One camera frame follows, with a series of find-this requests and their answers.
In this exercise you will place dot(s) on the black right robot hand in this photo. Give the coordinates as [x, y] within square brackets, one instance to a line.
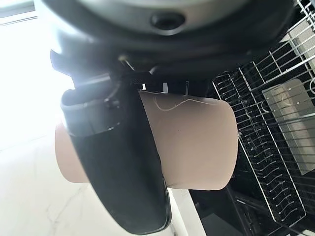
[118, 157]

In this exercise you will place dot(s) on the beige cylindrical cup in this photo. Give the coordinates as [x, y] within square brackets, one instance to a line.
[197, 145]

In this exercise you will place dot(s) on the black dishwasher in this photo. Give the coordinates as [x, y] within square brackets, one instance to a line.
[246, 201]

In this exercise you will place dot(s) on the silver metal plate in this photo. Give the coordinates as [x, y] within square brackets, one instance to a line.
[290, 123]

